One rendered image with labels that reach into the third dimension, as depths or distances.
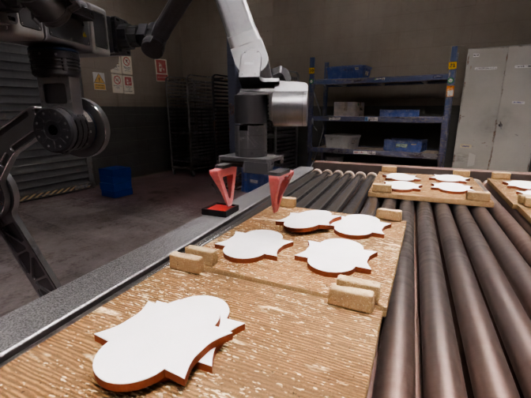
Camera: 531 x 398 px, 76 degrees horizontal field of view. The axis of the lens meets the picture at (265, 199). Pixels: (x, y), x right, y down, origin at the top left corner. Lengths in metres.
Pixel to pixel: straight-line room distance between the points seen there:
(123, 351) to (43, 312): 0.22
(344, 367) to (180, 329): 0.18
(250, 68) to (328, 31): 5.39
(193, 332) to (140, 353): 0.06
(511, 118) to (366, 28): 2.35
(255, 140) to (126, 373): 0.38
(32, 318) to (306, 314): 0.38
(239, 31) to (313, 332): 0.50
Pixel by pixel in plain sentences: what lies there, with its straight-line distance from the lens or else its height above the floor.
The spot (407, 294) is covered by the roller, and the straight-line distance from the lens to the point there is 0.59.
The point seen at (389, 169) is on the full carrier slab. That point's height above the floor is 0.95.
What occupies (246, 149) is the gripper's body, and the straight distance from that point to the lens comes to 0.59.
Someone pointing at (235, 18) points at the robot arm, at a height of 1.35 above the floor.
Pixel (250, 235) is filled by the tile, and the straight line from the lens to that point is 0.70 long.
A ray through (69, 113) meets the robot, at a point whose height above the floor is 1.18.
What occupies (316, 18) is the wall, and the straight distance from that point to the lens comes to 6.10.
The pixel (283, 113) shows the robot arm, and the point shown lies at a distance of 0.57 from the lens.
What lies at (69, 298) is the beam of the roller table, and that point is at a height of 0.92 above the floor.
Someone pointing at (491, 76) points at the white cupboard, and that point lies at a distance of 4.98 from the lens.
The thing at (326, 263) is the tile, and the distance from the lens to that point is 0.59.
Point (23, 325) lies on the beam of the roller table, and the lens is 0.58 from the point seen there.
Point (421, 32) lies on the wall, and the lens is 5.65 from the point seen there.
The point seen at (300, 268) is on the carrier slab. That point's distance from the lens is 0.59.
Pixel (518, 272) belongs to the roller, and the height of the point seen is 0.92.
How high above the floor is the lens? 1.19
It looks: 15 degrees down
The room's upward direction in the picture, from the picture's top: straight up
